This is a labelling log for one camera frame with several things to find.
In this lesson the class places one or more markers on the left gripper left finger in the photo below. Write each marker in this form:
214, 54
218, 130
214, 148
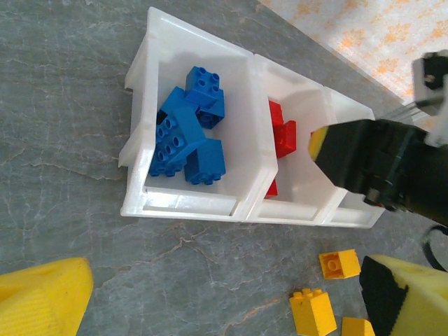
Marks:
42, 301

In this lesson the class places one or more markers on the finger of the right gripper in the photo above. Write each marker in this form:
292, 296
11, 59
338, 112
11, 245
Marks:
350, 157

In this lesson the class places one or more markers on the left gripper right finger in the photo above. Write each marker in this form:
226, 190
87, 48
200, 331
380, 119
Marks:
420, 301

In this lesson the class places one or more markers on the white plastic bin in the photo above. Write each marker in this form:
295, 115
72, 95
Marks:
350, 217
241, 140
304, 196

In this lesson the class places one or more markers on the red lego brick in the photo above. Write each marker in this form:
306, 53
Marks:
285, 138
271, 189
276, 113

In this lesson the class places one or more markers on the curved yellow lego brick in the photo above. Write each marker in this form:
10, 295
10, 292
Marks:
357, 327

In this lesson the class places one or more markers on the blue lego brick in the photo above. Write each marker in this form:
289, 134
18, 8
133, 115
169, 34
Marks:
168, 143
173, 101
206, 162
204, 85
210, 117

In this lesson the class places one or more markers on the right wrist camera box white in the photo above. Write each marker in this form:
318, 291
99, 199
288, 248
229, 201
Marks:
430, 91

